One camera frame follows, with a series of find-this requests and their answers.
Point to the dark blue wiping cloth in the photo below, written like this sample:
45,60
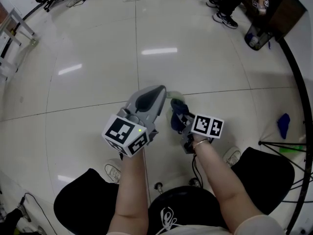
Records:
178,106

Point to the green plastic object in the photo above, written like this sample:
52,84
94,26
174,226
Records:
291,148

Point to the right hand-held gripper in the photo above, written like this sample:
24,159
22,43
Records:
207,126

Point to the person's right white shoe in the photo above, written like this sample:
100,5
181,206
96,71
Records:
232,155

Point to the black printed garment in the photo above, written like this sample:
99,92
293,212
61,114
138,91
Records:
185,202

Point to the black curved hoop frame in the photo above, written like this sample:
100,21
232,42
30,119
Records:
294,68

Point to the white table frame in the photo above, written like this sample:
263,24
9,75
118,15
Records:
23,23

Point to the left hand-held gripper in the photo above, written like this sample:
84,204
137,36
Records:
122,131

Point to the black mesh waste bin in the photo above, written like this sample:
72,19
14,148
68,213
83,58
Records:
262,44

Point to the person's left leg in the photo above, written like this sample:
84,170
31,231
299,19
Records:
85,202

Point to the person's left forearm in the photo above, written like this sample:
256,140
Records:
132,195

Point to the bright blue cloth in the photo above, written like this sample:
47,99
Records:
284,125

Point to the person's right leg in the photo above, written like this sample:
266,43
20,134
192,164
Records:
264,180

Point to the brown wooden cabinet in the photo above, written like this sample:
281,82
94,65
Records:
286,11

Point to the person's white shoe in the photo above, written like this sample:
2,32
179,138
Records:
232,155
113,171

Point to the stool caster wheel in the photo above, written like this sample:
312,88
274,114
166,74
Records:
194,182
159,187

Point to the person's right beige sleeve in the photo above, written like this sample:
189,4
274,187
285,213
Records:
259,226

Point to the person's right forearm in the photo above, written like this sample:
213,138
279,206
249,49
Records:
220,185

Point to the black tripod stand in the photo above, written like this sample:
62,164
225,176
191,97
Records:
260,143

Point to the person's leg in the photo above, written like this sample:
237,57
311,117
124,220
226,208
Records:
85,202
264,180

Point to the person's left white shoe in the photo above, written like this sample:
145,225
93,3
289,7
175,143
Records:
113,171

